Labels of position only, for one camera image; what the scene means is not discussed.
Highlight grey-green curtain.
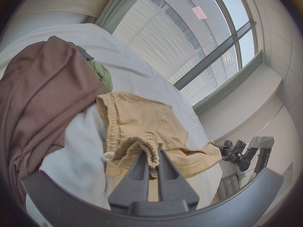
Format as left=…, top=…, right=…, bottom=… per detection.
left=95, top=0, right=152, bottom=35

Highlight bed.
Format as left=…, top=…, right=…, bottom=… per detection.
left=0, top=0, right=224, bottom=210

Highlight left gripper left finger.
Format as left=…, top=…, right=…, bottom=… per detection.
left=108, top=150, right=150, bottom=214

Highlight olive green garment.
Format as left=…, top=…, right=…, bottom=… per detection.
left=89, top=60, right=113, bottom=92

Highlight tan shorts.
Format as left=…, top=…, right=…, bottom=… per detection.
left=96, top=92, right=223, bottom=178

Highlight dark brown garment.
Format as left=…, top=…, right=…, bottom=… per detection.
left=0, top=35, right=108, bottom=210

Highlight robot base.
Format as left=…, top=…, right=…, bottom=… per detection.
left=217, top=173, right=242, bottom=198

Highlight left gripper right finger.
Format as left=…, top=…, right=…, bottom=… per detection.
left=157, top=148, right=200, bottom=209

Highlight window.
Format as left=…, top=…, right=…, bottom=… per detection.
left=112, top=0, right=258, bottom=106

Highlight pale blue garment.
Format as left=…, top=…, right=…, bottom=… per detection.
left=25, top=102, right=112, bottom=211

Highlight dark blue garment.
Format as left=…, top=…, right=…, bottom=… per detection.
left=69, top=41, right=95, bottom=61

